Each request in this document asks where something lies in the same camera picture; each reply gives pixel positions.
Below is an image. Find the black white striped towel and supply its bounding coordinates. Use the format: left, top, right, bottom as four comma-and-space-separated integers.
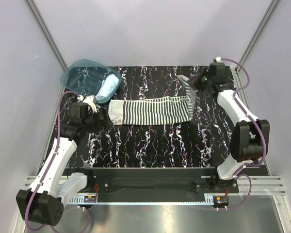
108, 75, 196, 126

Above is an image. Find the light blue towel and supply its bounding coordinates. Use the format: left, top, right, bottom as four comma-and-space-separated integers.
96, 74, 119, 103

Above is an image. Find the teal transparent plastic bin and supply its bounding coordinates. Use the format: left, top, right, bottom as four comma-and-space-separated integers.
60, 59, 122, 97

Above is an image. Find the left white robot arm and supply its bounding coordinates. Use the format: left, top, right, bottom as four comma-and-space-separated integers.
16, 109, 111, 231

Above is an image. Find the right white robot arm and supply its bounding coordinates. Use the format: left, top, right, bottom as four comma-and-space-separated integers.
192, 72, 270, 193

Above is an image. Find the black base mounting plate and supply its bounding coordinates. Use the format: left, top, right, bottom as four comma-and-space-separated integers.
92, 167, 239, 194

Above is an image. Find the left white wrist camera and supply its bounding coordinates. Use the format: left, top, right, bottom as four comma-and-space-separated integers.
70, 95, 97, 120

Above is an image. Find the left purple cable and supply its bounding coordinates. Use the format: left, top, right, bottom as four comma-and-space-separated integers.
24, 91, 95, 233

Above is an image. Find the right aluminium frame post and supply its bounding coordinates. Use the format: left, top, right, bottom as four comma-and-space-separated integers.
236, 0, 281, 72

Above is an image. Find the aluminium frame post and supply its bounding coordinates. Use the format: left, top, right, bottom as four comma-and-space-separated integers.
24, 0, 67, 71
236, 0, 281, 72

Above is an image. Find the white slotted cable duct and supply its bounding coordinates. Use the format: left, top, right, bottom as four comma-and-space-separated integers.
67, 194, 214, 206

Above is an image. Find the left aluminium frame post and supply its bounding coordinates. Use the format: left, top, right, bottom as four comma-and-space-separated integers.
24, 0, 67, 71

